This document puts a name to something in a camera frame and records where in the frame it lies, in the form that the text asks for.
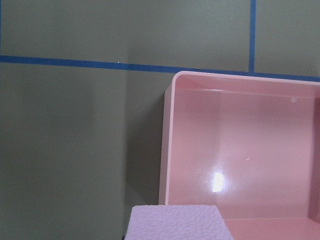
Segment light pink foam block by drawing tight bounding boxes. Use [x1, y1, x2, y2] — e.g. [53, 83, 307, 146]
[124, 205, 233, 240]

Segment pink plastic bin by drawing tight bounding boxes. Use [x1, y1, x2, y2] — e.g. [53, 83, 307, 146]
[158, 71, 320, 240]

